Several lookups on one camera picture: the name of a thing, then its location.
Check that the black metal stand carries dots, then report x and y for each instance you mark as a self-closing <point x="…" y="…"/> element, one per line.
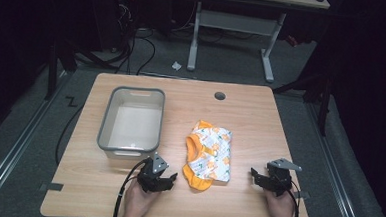
<point x="323" y="105"/>
<point x="52" y="74"/>

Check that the grey tape piece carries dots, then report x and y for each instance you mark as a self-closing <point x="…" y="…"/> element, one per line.
<point x="303" y="195"/>
<point x="52" y="187"/>

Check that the person's left hand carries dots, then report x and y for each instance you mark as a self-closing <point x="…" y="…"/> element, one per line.
<point x="139" y="201"/>

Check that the white paper scrap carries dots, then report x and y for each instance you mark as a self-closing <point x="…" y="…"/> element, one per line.
<point x="176" y="66"/>

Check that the folded orange and white garment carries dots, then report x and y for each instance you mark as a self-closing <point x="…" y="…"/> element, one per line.
<point x="212" y="149"/>

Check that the person's right hand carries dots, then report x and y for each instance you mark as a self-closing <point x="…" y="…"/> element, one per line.
<point x="281" y="208"/>

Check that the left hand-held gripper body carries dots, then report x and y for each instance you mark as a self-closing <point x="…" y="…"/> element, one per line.
<point x="150" y="178"/>

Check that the metal floor rail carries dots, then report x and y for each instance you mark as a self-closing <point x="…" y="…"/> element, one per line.
<point x="18" y="146"/>
<point x="334" y="169"/>

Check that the white-legged wooden desk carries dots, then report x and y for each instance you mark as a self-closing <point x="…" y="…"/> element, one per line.
<point x="235" y="22"/>

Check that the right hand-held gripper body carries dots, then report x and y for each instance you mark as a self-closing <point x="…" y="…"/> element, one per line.
<point x="281" y="178"/>

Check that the black computer tower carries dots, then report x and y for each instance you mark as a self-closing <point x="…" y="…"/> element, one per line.
<point x="110" y="17"/>

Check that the white bin with grey rim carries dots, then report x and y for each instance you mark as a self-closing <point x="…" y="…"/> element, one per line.
<point x="131" y="125"/>

